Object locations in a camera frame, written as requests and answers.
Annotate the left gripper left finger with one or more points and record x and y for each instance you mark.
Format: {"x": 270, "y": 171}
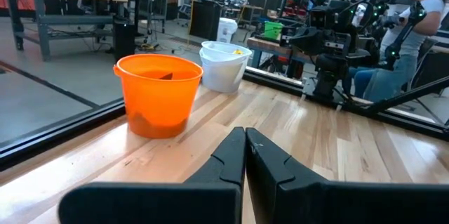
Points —
{"x": 158, "y": 203}

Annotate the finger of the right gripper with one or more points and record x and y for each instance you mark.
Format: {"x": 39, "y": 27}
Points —
{"x": 307, "y": 39}
{"x": 361, "y": 53}

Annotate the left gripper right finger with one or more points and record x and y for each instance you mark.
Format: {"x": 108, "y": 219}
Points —
{"x": 333, "y": 203}

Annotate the yellow candy packet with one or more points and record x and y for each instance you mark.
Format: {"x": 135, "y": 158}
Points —
{"x": 238, "y": 52}

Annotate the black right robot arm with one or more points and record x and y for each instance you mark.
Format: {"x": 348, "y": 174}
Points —
{"x": 329, "y": 76}

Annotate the green plastic bin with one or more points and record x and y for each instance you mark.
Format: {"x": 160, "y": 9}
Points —
{"x": 273, "y": 30}

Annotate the wooden table blue legs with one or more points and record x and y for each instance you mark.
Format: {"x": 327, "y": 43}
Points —
{"x": 270, "y": 45}

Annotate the person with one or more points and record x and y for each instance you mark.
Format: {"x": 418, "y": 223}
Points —
{"x": 393, "y": 80}

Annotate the white trash can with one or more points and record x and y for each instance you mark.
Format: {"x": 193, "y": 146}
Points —
{"x": 226, "y": 29}

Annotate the white plastic bucket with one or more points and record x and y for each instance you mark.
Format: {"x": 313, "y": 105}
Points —
{"x": 224, "y": 76}

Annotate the orange pumpkin face bucket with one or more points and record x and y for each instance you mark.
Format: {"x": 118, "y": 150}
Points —
{"x": 158, "y": 111}

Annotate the black cabinet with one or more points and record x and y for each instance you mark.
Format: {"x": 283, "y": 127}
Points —
{"x": 205, "y": 20}

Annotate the black computer tower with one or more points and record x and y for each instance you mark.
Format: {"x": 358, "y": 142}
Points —
{"x": 124, "y": 41}

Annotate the grey metal workbench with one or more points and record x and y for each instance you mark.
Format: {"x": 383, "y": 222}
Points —
{"x": 70, "y": 20}

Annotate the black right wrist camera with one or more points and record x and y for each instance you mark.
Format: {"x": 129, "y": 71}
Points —
{"x": 322, "y": 17}

